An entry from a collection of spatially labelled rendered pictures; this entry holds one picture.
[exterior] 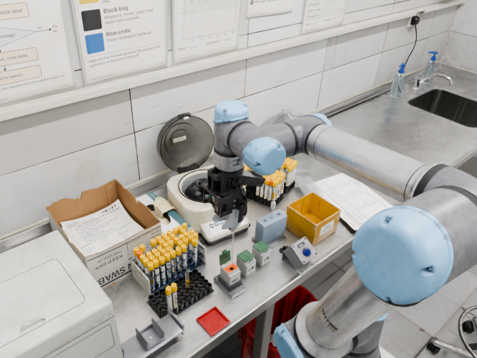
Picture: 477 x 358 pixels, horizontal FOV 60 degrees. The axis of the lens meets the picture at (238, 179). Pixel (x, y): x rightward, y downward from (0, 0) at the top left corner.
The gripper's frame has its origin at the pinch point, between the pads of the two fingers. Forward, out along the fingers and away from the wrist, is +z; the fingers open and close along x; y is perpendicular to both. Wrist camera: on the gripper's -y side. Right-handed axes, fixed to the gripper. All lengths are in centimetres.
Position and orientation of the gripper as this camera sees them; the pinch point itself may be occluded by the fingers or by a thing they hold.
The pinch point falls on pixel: (233, 225)
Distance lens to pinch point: 110.9
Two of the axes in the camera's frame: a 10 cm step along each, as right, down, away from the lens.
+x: 6.3, 4.7, -6.2
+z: -0.4, 8.2, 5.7
